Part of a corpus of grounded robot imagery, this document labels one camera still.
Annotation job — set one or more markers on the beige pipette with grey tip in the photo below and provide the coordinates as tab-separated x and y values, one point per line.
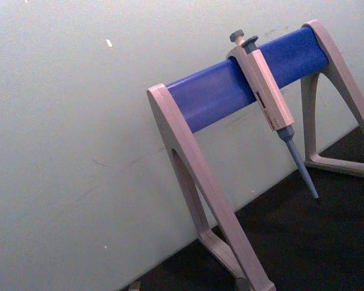
268	91

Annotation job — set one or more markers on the black table cloth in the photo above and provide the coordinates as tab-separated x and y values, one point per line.
306	236

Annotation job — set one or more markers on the beige stand with blue bar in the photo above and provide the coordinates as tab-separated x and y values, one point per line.
213	94

